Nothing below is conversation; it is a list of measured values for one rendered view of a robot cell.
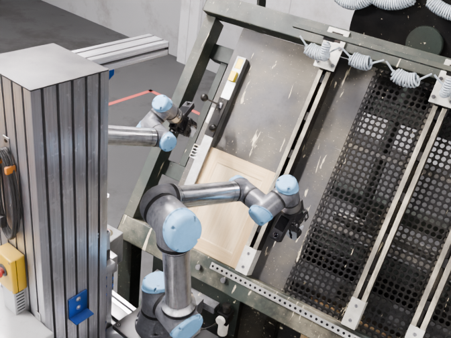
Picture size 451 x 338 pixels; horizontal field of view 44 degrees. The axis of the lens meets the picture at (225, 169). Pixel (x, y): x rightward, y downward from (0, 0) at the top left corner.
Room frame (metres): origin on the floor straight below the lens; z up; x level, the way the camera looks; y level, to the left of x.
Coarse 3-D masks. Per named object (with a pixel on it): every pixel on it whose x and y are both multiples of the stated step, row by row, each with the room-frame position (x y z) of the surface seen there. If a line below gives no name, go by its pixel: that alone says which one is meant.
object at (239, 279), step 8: (216, 264) 2.00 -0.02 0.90; (224, 272) 1.96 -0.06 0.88; (232, 272) 1.96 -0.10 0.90; (240, 280) 1.92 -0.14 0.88; (256, 288) 1.88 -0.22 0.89; (272, 296) 1.85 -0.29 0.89; (280, 296) 1.84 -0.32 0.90; (288, 304) 1.81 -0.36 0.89; (296, 312) 1.78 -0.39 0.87; (304, 312) 1.78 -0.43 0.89; (312, 320) 1.75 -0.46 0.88; (320, 320) 1.74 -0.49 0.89; (328, 328) 1.71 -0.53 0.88; (336, 328) 1.71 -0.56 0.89; (344, 336) 1.68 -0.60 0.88; (352, 336) 1.67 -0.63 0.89
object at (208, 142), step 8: (240, 72) 2.57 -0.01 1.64; (240, 80) 2.58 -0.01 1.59; (224, 88) 2.54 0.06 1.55; (232, 88) 2.53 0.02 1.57; (224, 96) 2.51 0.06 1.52; (232, 96) 2.52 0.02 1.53; (224, 112) 2.47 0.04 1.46; (208, 136) 2.41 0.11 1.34; (216, 136) 2.42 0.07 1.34; (208, 144) 2.38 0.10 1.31; (200, 152) 2.37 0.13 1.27; (208, 152) 2.37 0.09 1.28; (200, 160) 2.34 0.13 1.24; (192, 168) 2.33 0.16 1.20; (200, 168) 2.32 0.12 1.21; (192, 176) 2.31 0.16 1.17; (184, 184) 2.29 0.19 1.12
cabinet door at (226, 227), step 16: (208, 160) 2.35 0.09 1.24; (224, 160) 2.33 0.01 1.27; (240, 160) 2.31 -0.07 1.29; (208, 176) 2.30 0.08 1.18; (224, 176) 2.28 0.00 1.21; (256, 176) 2.24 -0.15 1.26; (272, 176) 2.22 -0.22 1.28; (192, 208) 2.23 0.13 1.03; (208, 208) 2.21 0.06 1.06; (224, 208) 2.19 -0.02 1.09; (240, 208) 2.17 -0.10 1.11; (208, 224) 2.16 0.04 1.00; (224, 224) 2.14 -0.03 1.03; (240, 224) 2.12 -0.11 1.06; (208, 240) 2.11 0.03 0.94; (224, 240) 2.09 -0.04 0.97; (240, 240) 2.07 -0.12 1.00; (224, 256) 2.04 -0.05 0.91
